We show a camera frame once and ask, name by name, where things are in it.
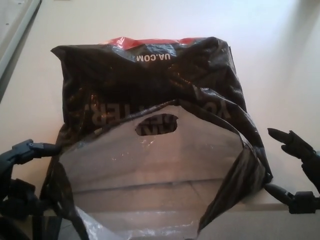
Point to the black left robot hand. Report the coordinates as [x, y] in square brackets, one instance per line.
[30, 150]

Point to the grey metal desk rail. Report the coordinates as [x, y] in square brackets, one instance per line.
[18, 37]

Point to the white perforated panel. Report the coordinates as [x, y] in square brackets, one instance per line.
[7, 17]

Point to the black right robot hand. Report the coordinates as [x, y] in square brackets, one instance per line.
[310, 175]

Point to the black plastic bag red bottom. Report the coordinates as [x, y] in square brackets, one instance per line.
[150, 90]

